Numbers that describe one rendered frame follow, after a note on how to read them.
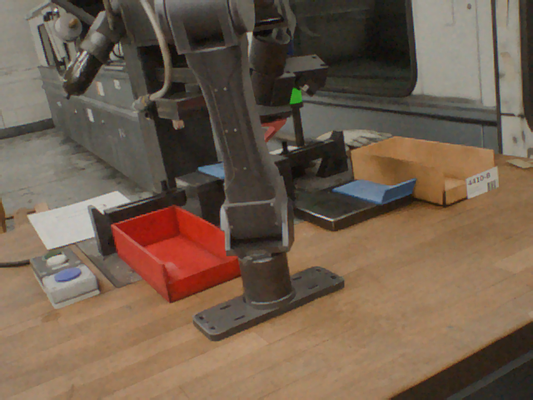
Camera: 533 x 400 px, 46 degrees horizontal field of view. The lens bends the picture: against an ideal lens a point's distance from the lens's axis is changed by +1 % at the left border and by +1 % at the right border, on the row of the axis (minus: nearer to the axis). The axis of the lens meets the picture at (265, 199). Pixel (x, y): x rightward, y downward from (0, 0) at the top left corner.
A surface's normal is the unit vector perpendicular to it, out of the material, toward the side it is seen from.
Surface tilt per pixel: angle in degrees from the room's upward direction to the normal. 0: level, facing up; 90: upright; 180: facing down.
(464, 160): 90
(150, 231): 90
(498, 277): 0
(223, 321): 0
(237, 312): 0
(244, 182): 104
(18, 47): 90
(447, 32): 90
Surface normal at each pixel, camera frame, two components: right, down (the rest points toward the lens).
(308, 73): 0.47, 0.62
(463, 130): -0.88, 0.27
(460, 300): -0.16, -0.94
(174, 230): 0.49, 0.18
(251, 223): -0.17, 0.54
